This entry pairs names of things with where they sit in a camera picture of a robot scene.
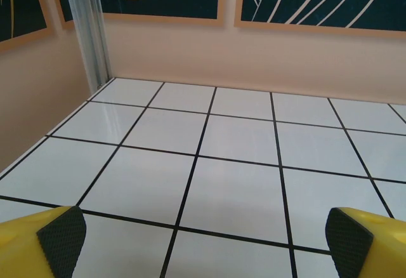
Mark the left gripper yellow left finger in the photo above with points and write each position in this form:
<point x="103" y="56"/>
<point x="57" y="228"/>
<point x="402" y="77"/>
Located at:
<point x="25" y="249"/>

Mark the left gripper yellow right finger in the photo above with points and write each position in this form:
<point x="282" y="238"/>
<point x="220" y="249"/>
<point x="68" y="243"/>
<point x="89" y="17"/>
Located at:
<point x="380" y="252"/>

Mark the aluminium corner post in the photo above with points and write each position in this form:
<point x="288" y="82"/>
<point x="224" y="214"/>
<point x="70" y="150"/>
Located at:
<point x="85" y="21"/>

